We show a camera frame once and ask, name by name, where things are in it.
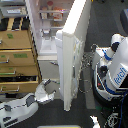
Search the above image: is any grey box on cabinet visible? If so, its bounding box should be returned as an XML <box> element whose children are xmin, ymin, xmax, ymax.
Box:
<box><xmin>0</xmin><ymin>6</ymin><xmax>27</xmax><ymax>17</ymax></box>

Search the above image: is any wooden drawer cabinet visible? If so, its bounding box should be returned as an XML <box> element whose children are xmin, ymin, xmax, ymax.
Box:
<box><xmin>0</xmin><ymin>17</ymin><xmax>41</xmax><ymax>98</ymax></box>

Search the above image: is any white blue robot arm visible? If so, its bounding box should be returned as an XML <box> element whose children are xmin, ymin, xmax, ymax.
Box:
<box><xmin>92</xmin><ymin>34</ymin><xmax>128</xmax><ymax>106</ymax></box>

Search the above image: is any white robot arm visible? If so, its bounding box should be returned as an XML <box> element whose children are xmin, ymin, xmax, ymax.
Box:
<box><xmin>0</xmin><ymin>79</ymin><xmax>55</xmax><ymax>128</ymax></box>

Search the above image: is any grey cables bundle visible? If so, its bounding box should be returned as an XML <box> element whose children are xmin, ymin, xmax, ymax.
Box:
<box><xmin>78</xmin><ymin>43</ymin><xmax>100</xmax><ymax>94</ymax></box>

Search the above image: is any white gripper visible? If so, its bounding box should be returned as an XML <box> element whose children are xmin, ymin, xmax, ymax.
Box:
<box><xmin>35</xmin><ymin>79</ymin><xmax>56</xmax><ymax>104</ymax></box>

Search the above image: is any white fridge door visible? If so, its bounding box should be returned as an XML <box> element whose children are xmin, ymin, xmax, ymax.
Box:
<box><xmin>56</xmin><ymin>0</ymin><xmax>92</xmax><ymax>111</ymax></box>

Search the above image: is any white refrigerator body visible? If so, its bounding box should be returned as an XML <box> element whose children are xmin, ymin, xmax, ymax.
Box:
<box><xmin>25</xmin><ymin>0</ymin><xmax>74</xmax><ymax>97</ymax></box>

